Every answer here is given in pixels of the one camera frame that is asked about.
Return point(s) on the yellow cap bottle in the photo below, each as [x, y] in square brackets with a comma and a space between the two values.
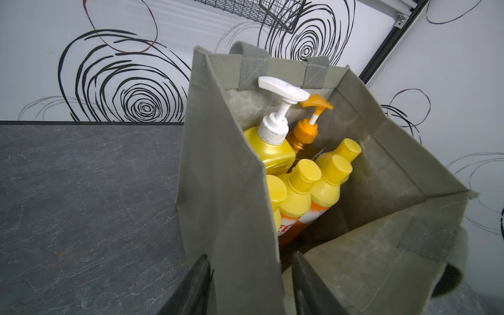
[348, 149]
[324, 194]
[277, 194]
[299, 183]

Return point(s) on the green fabric shopping bag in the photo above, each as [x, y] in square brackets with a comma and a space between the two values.
[392, 243]

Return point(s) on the black wire basket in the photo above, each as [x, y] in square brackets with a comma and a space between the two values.
[284, 14]

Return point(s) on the orange pump soap bottle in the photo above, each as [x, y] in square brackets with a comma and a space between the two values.
[306, 130]

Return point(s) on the yellow pump soap bottle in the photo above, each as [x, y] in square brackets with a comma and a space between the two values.
[268, 139]

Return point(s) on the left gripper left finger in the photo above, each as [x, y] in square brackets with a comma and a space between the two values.
[192, 294]

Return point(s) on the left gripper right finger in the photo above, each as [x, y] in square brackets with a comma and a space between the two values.
[311, 294]

